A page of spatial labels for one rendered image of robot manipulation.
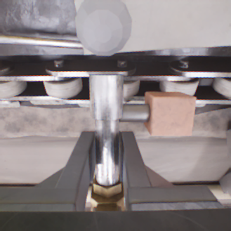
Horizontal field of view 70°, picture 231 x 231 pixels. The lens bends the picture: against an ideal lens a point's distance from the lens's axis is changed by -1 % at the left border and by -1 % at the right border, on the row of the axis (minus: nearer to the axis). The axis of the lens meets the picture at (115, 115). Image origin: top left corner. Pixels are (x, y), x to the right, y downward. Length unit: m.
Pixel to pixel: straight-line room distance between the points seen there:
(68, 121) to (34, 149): 0.09
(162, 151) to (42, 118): 0.21
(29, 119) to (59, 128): 0.05
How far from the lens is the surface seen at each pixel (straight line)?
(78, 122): 0.27
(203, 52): 0.20
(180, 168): 0.39
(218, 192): 0.46
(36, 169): 0.39
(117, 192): 0.17
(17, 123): 0.31
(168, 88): 0.19
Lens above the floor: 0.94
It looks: 49 degrees down
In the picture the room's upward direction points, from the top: 178 degrees clockwise
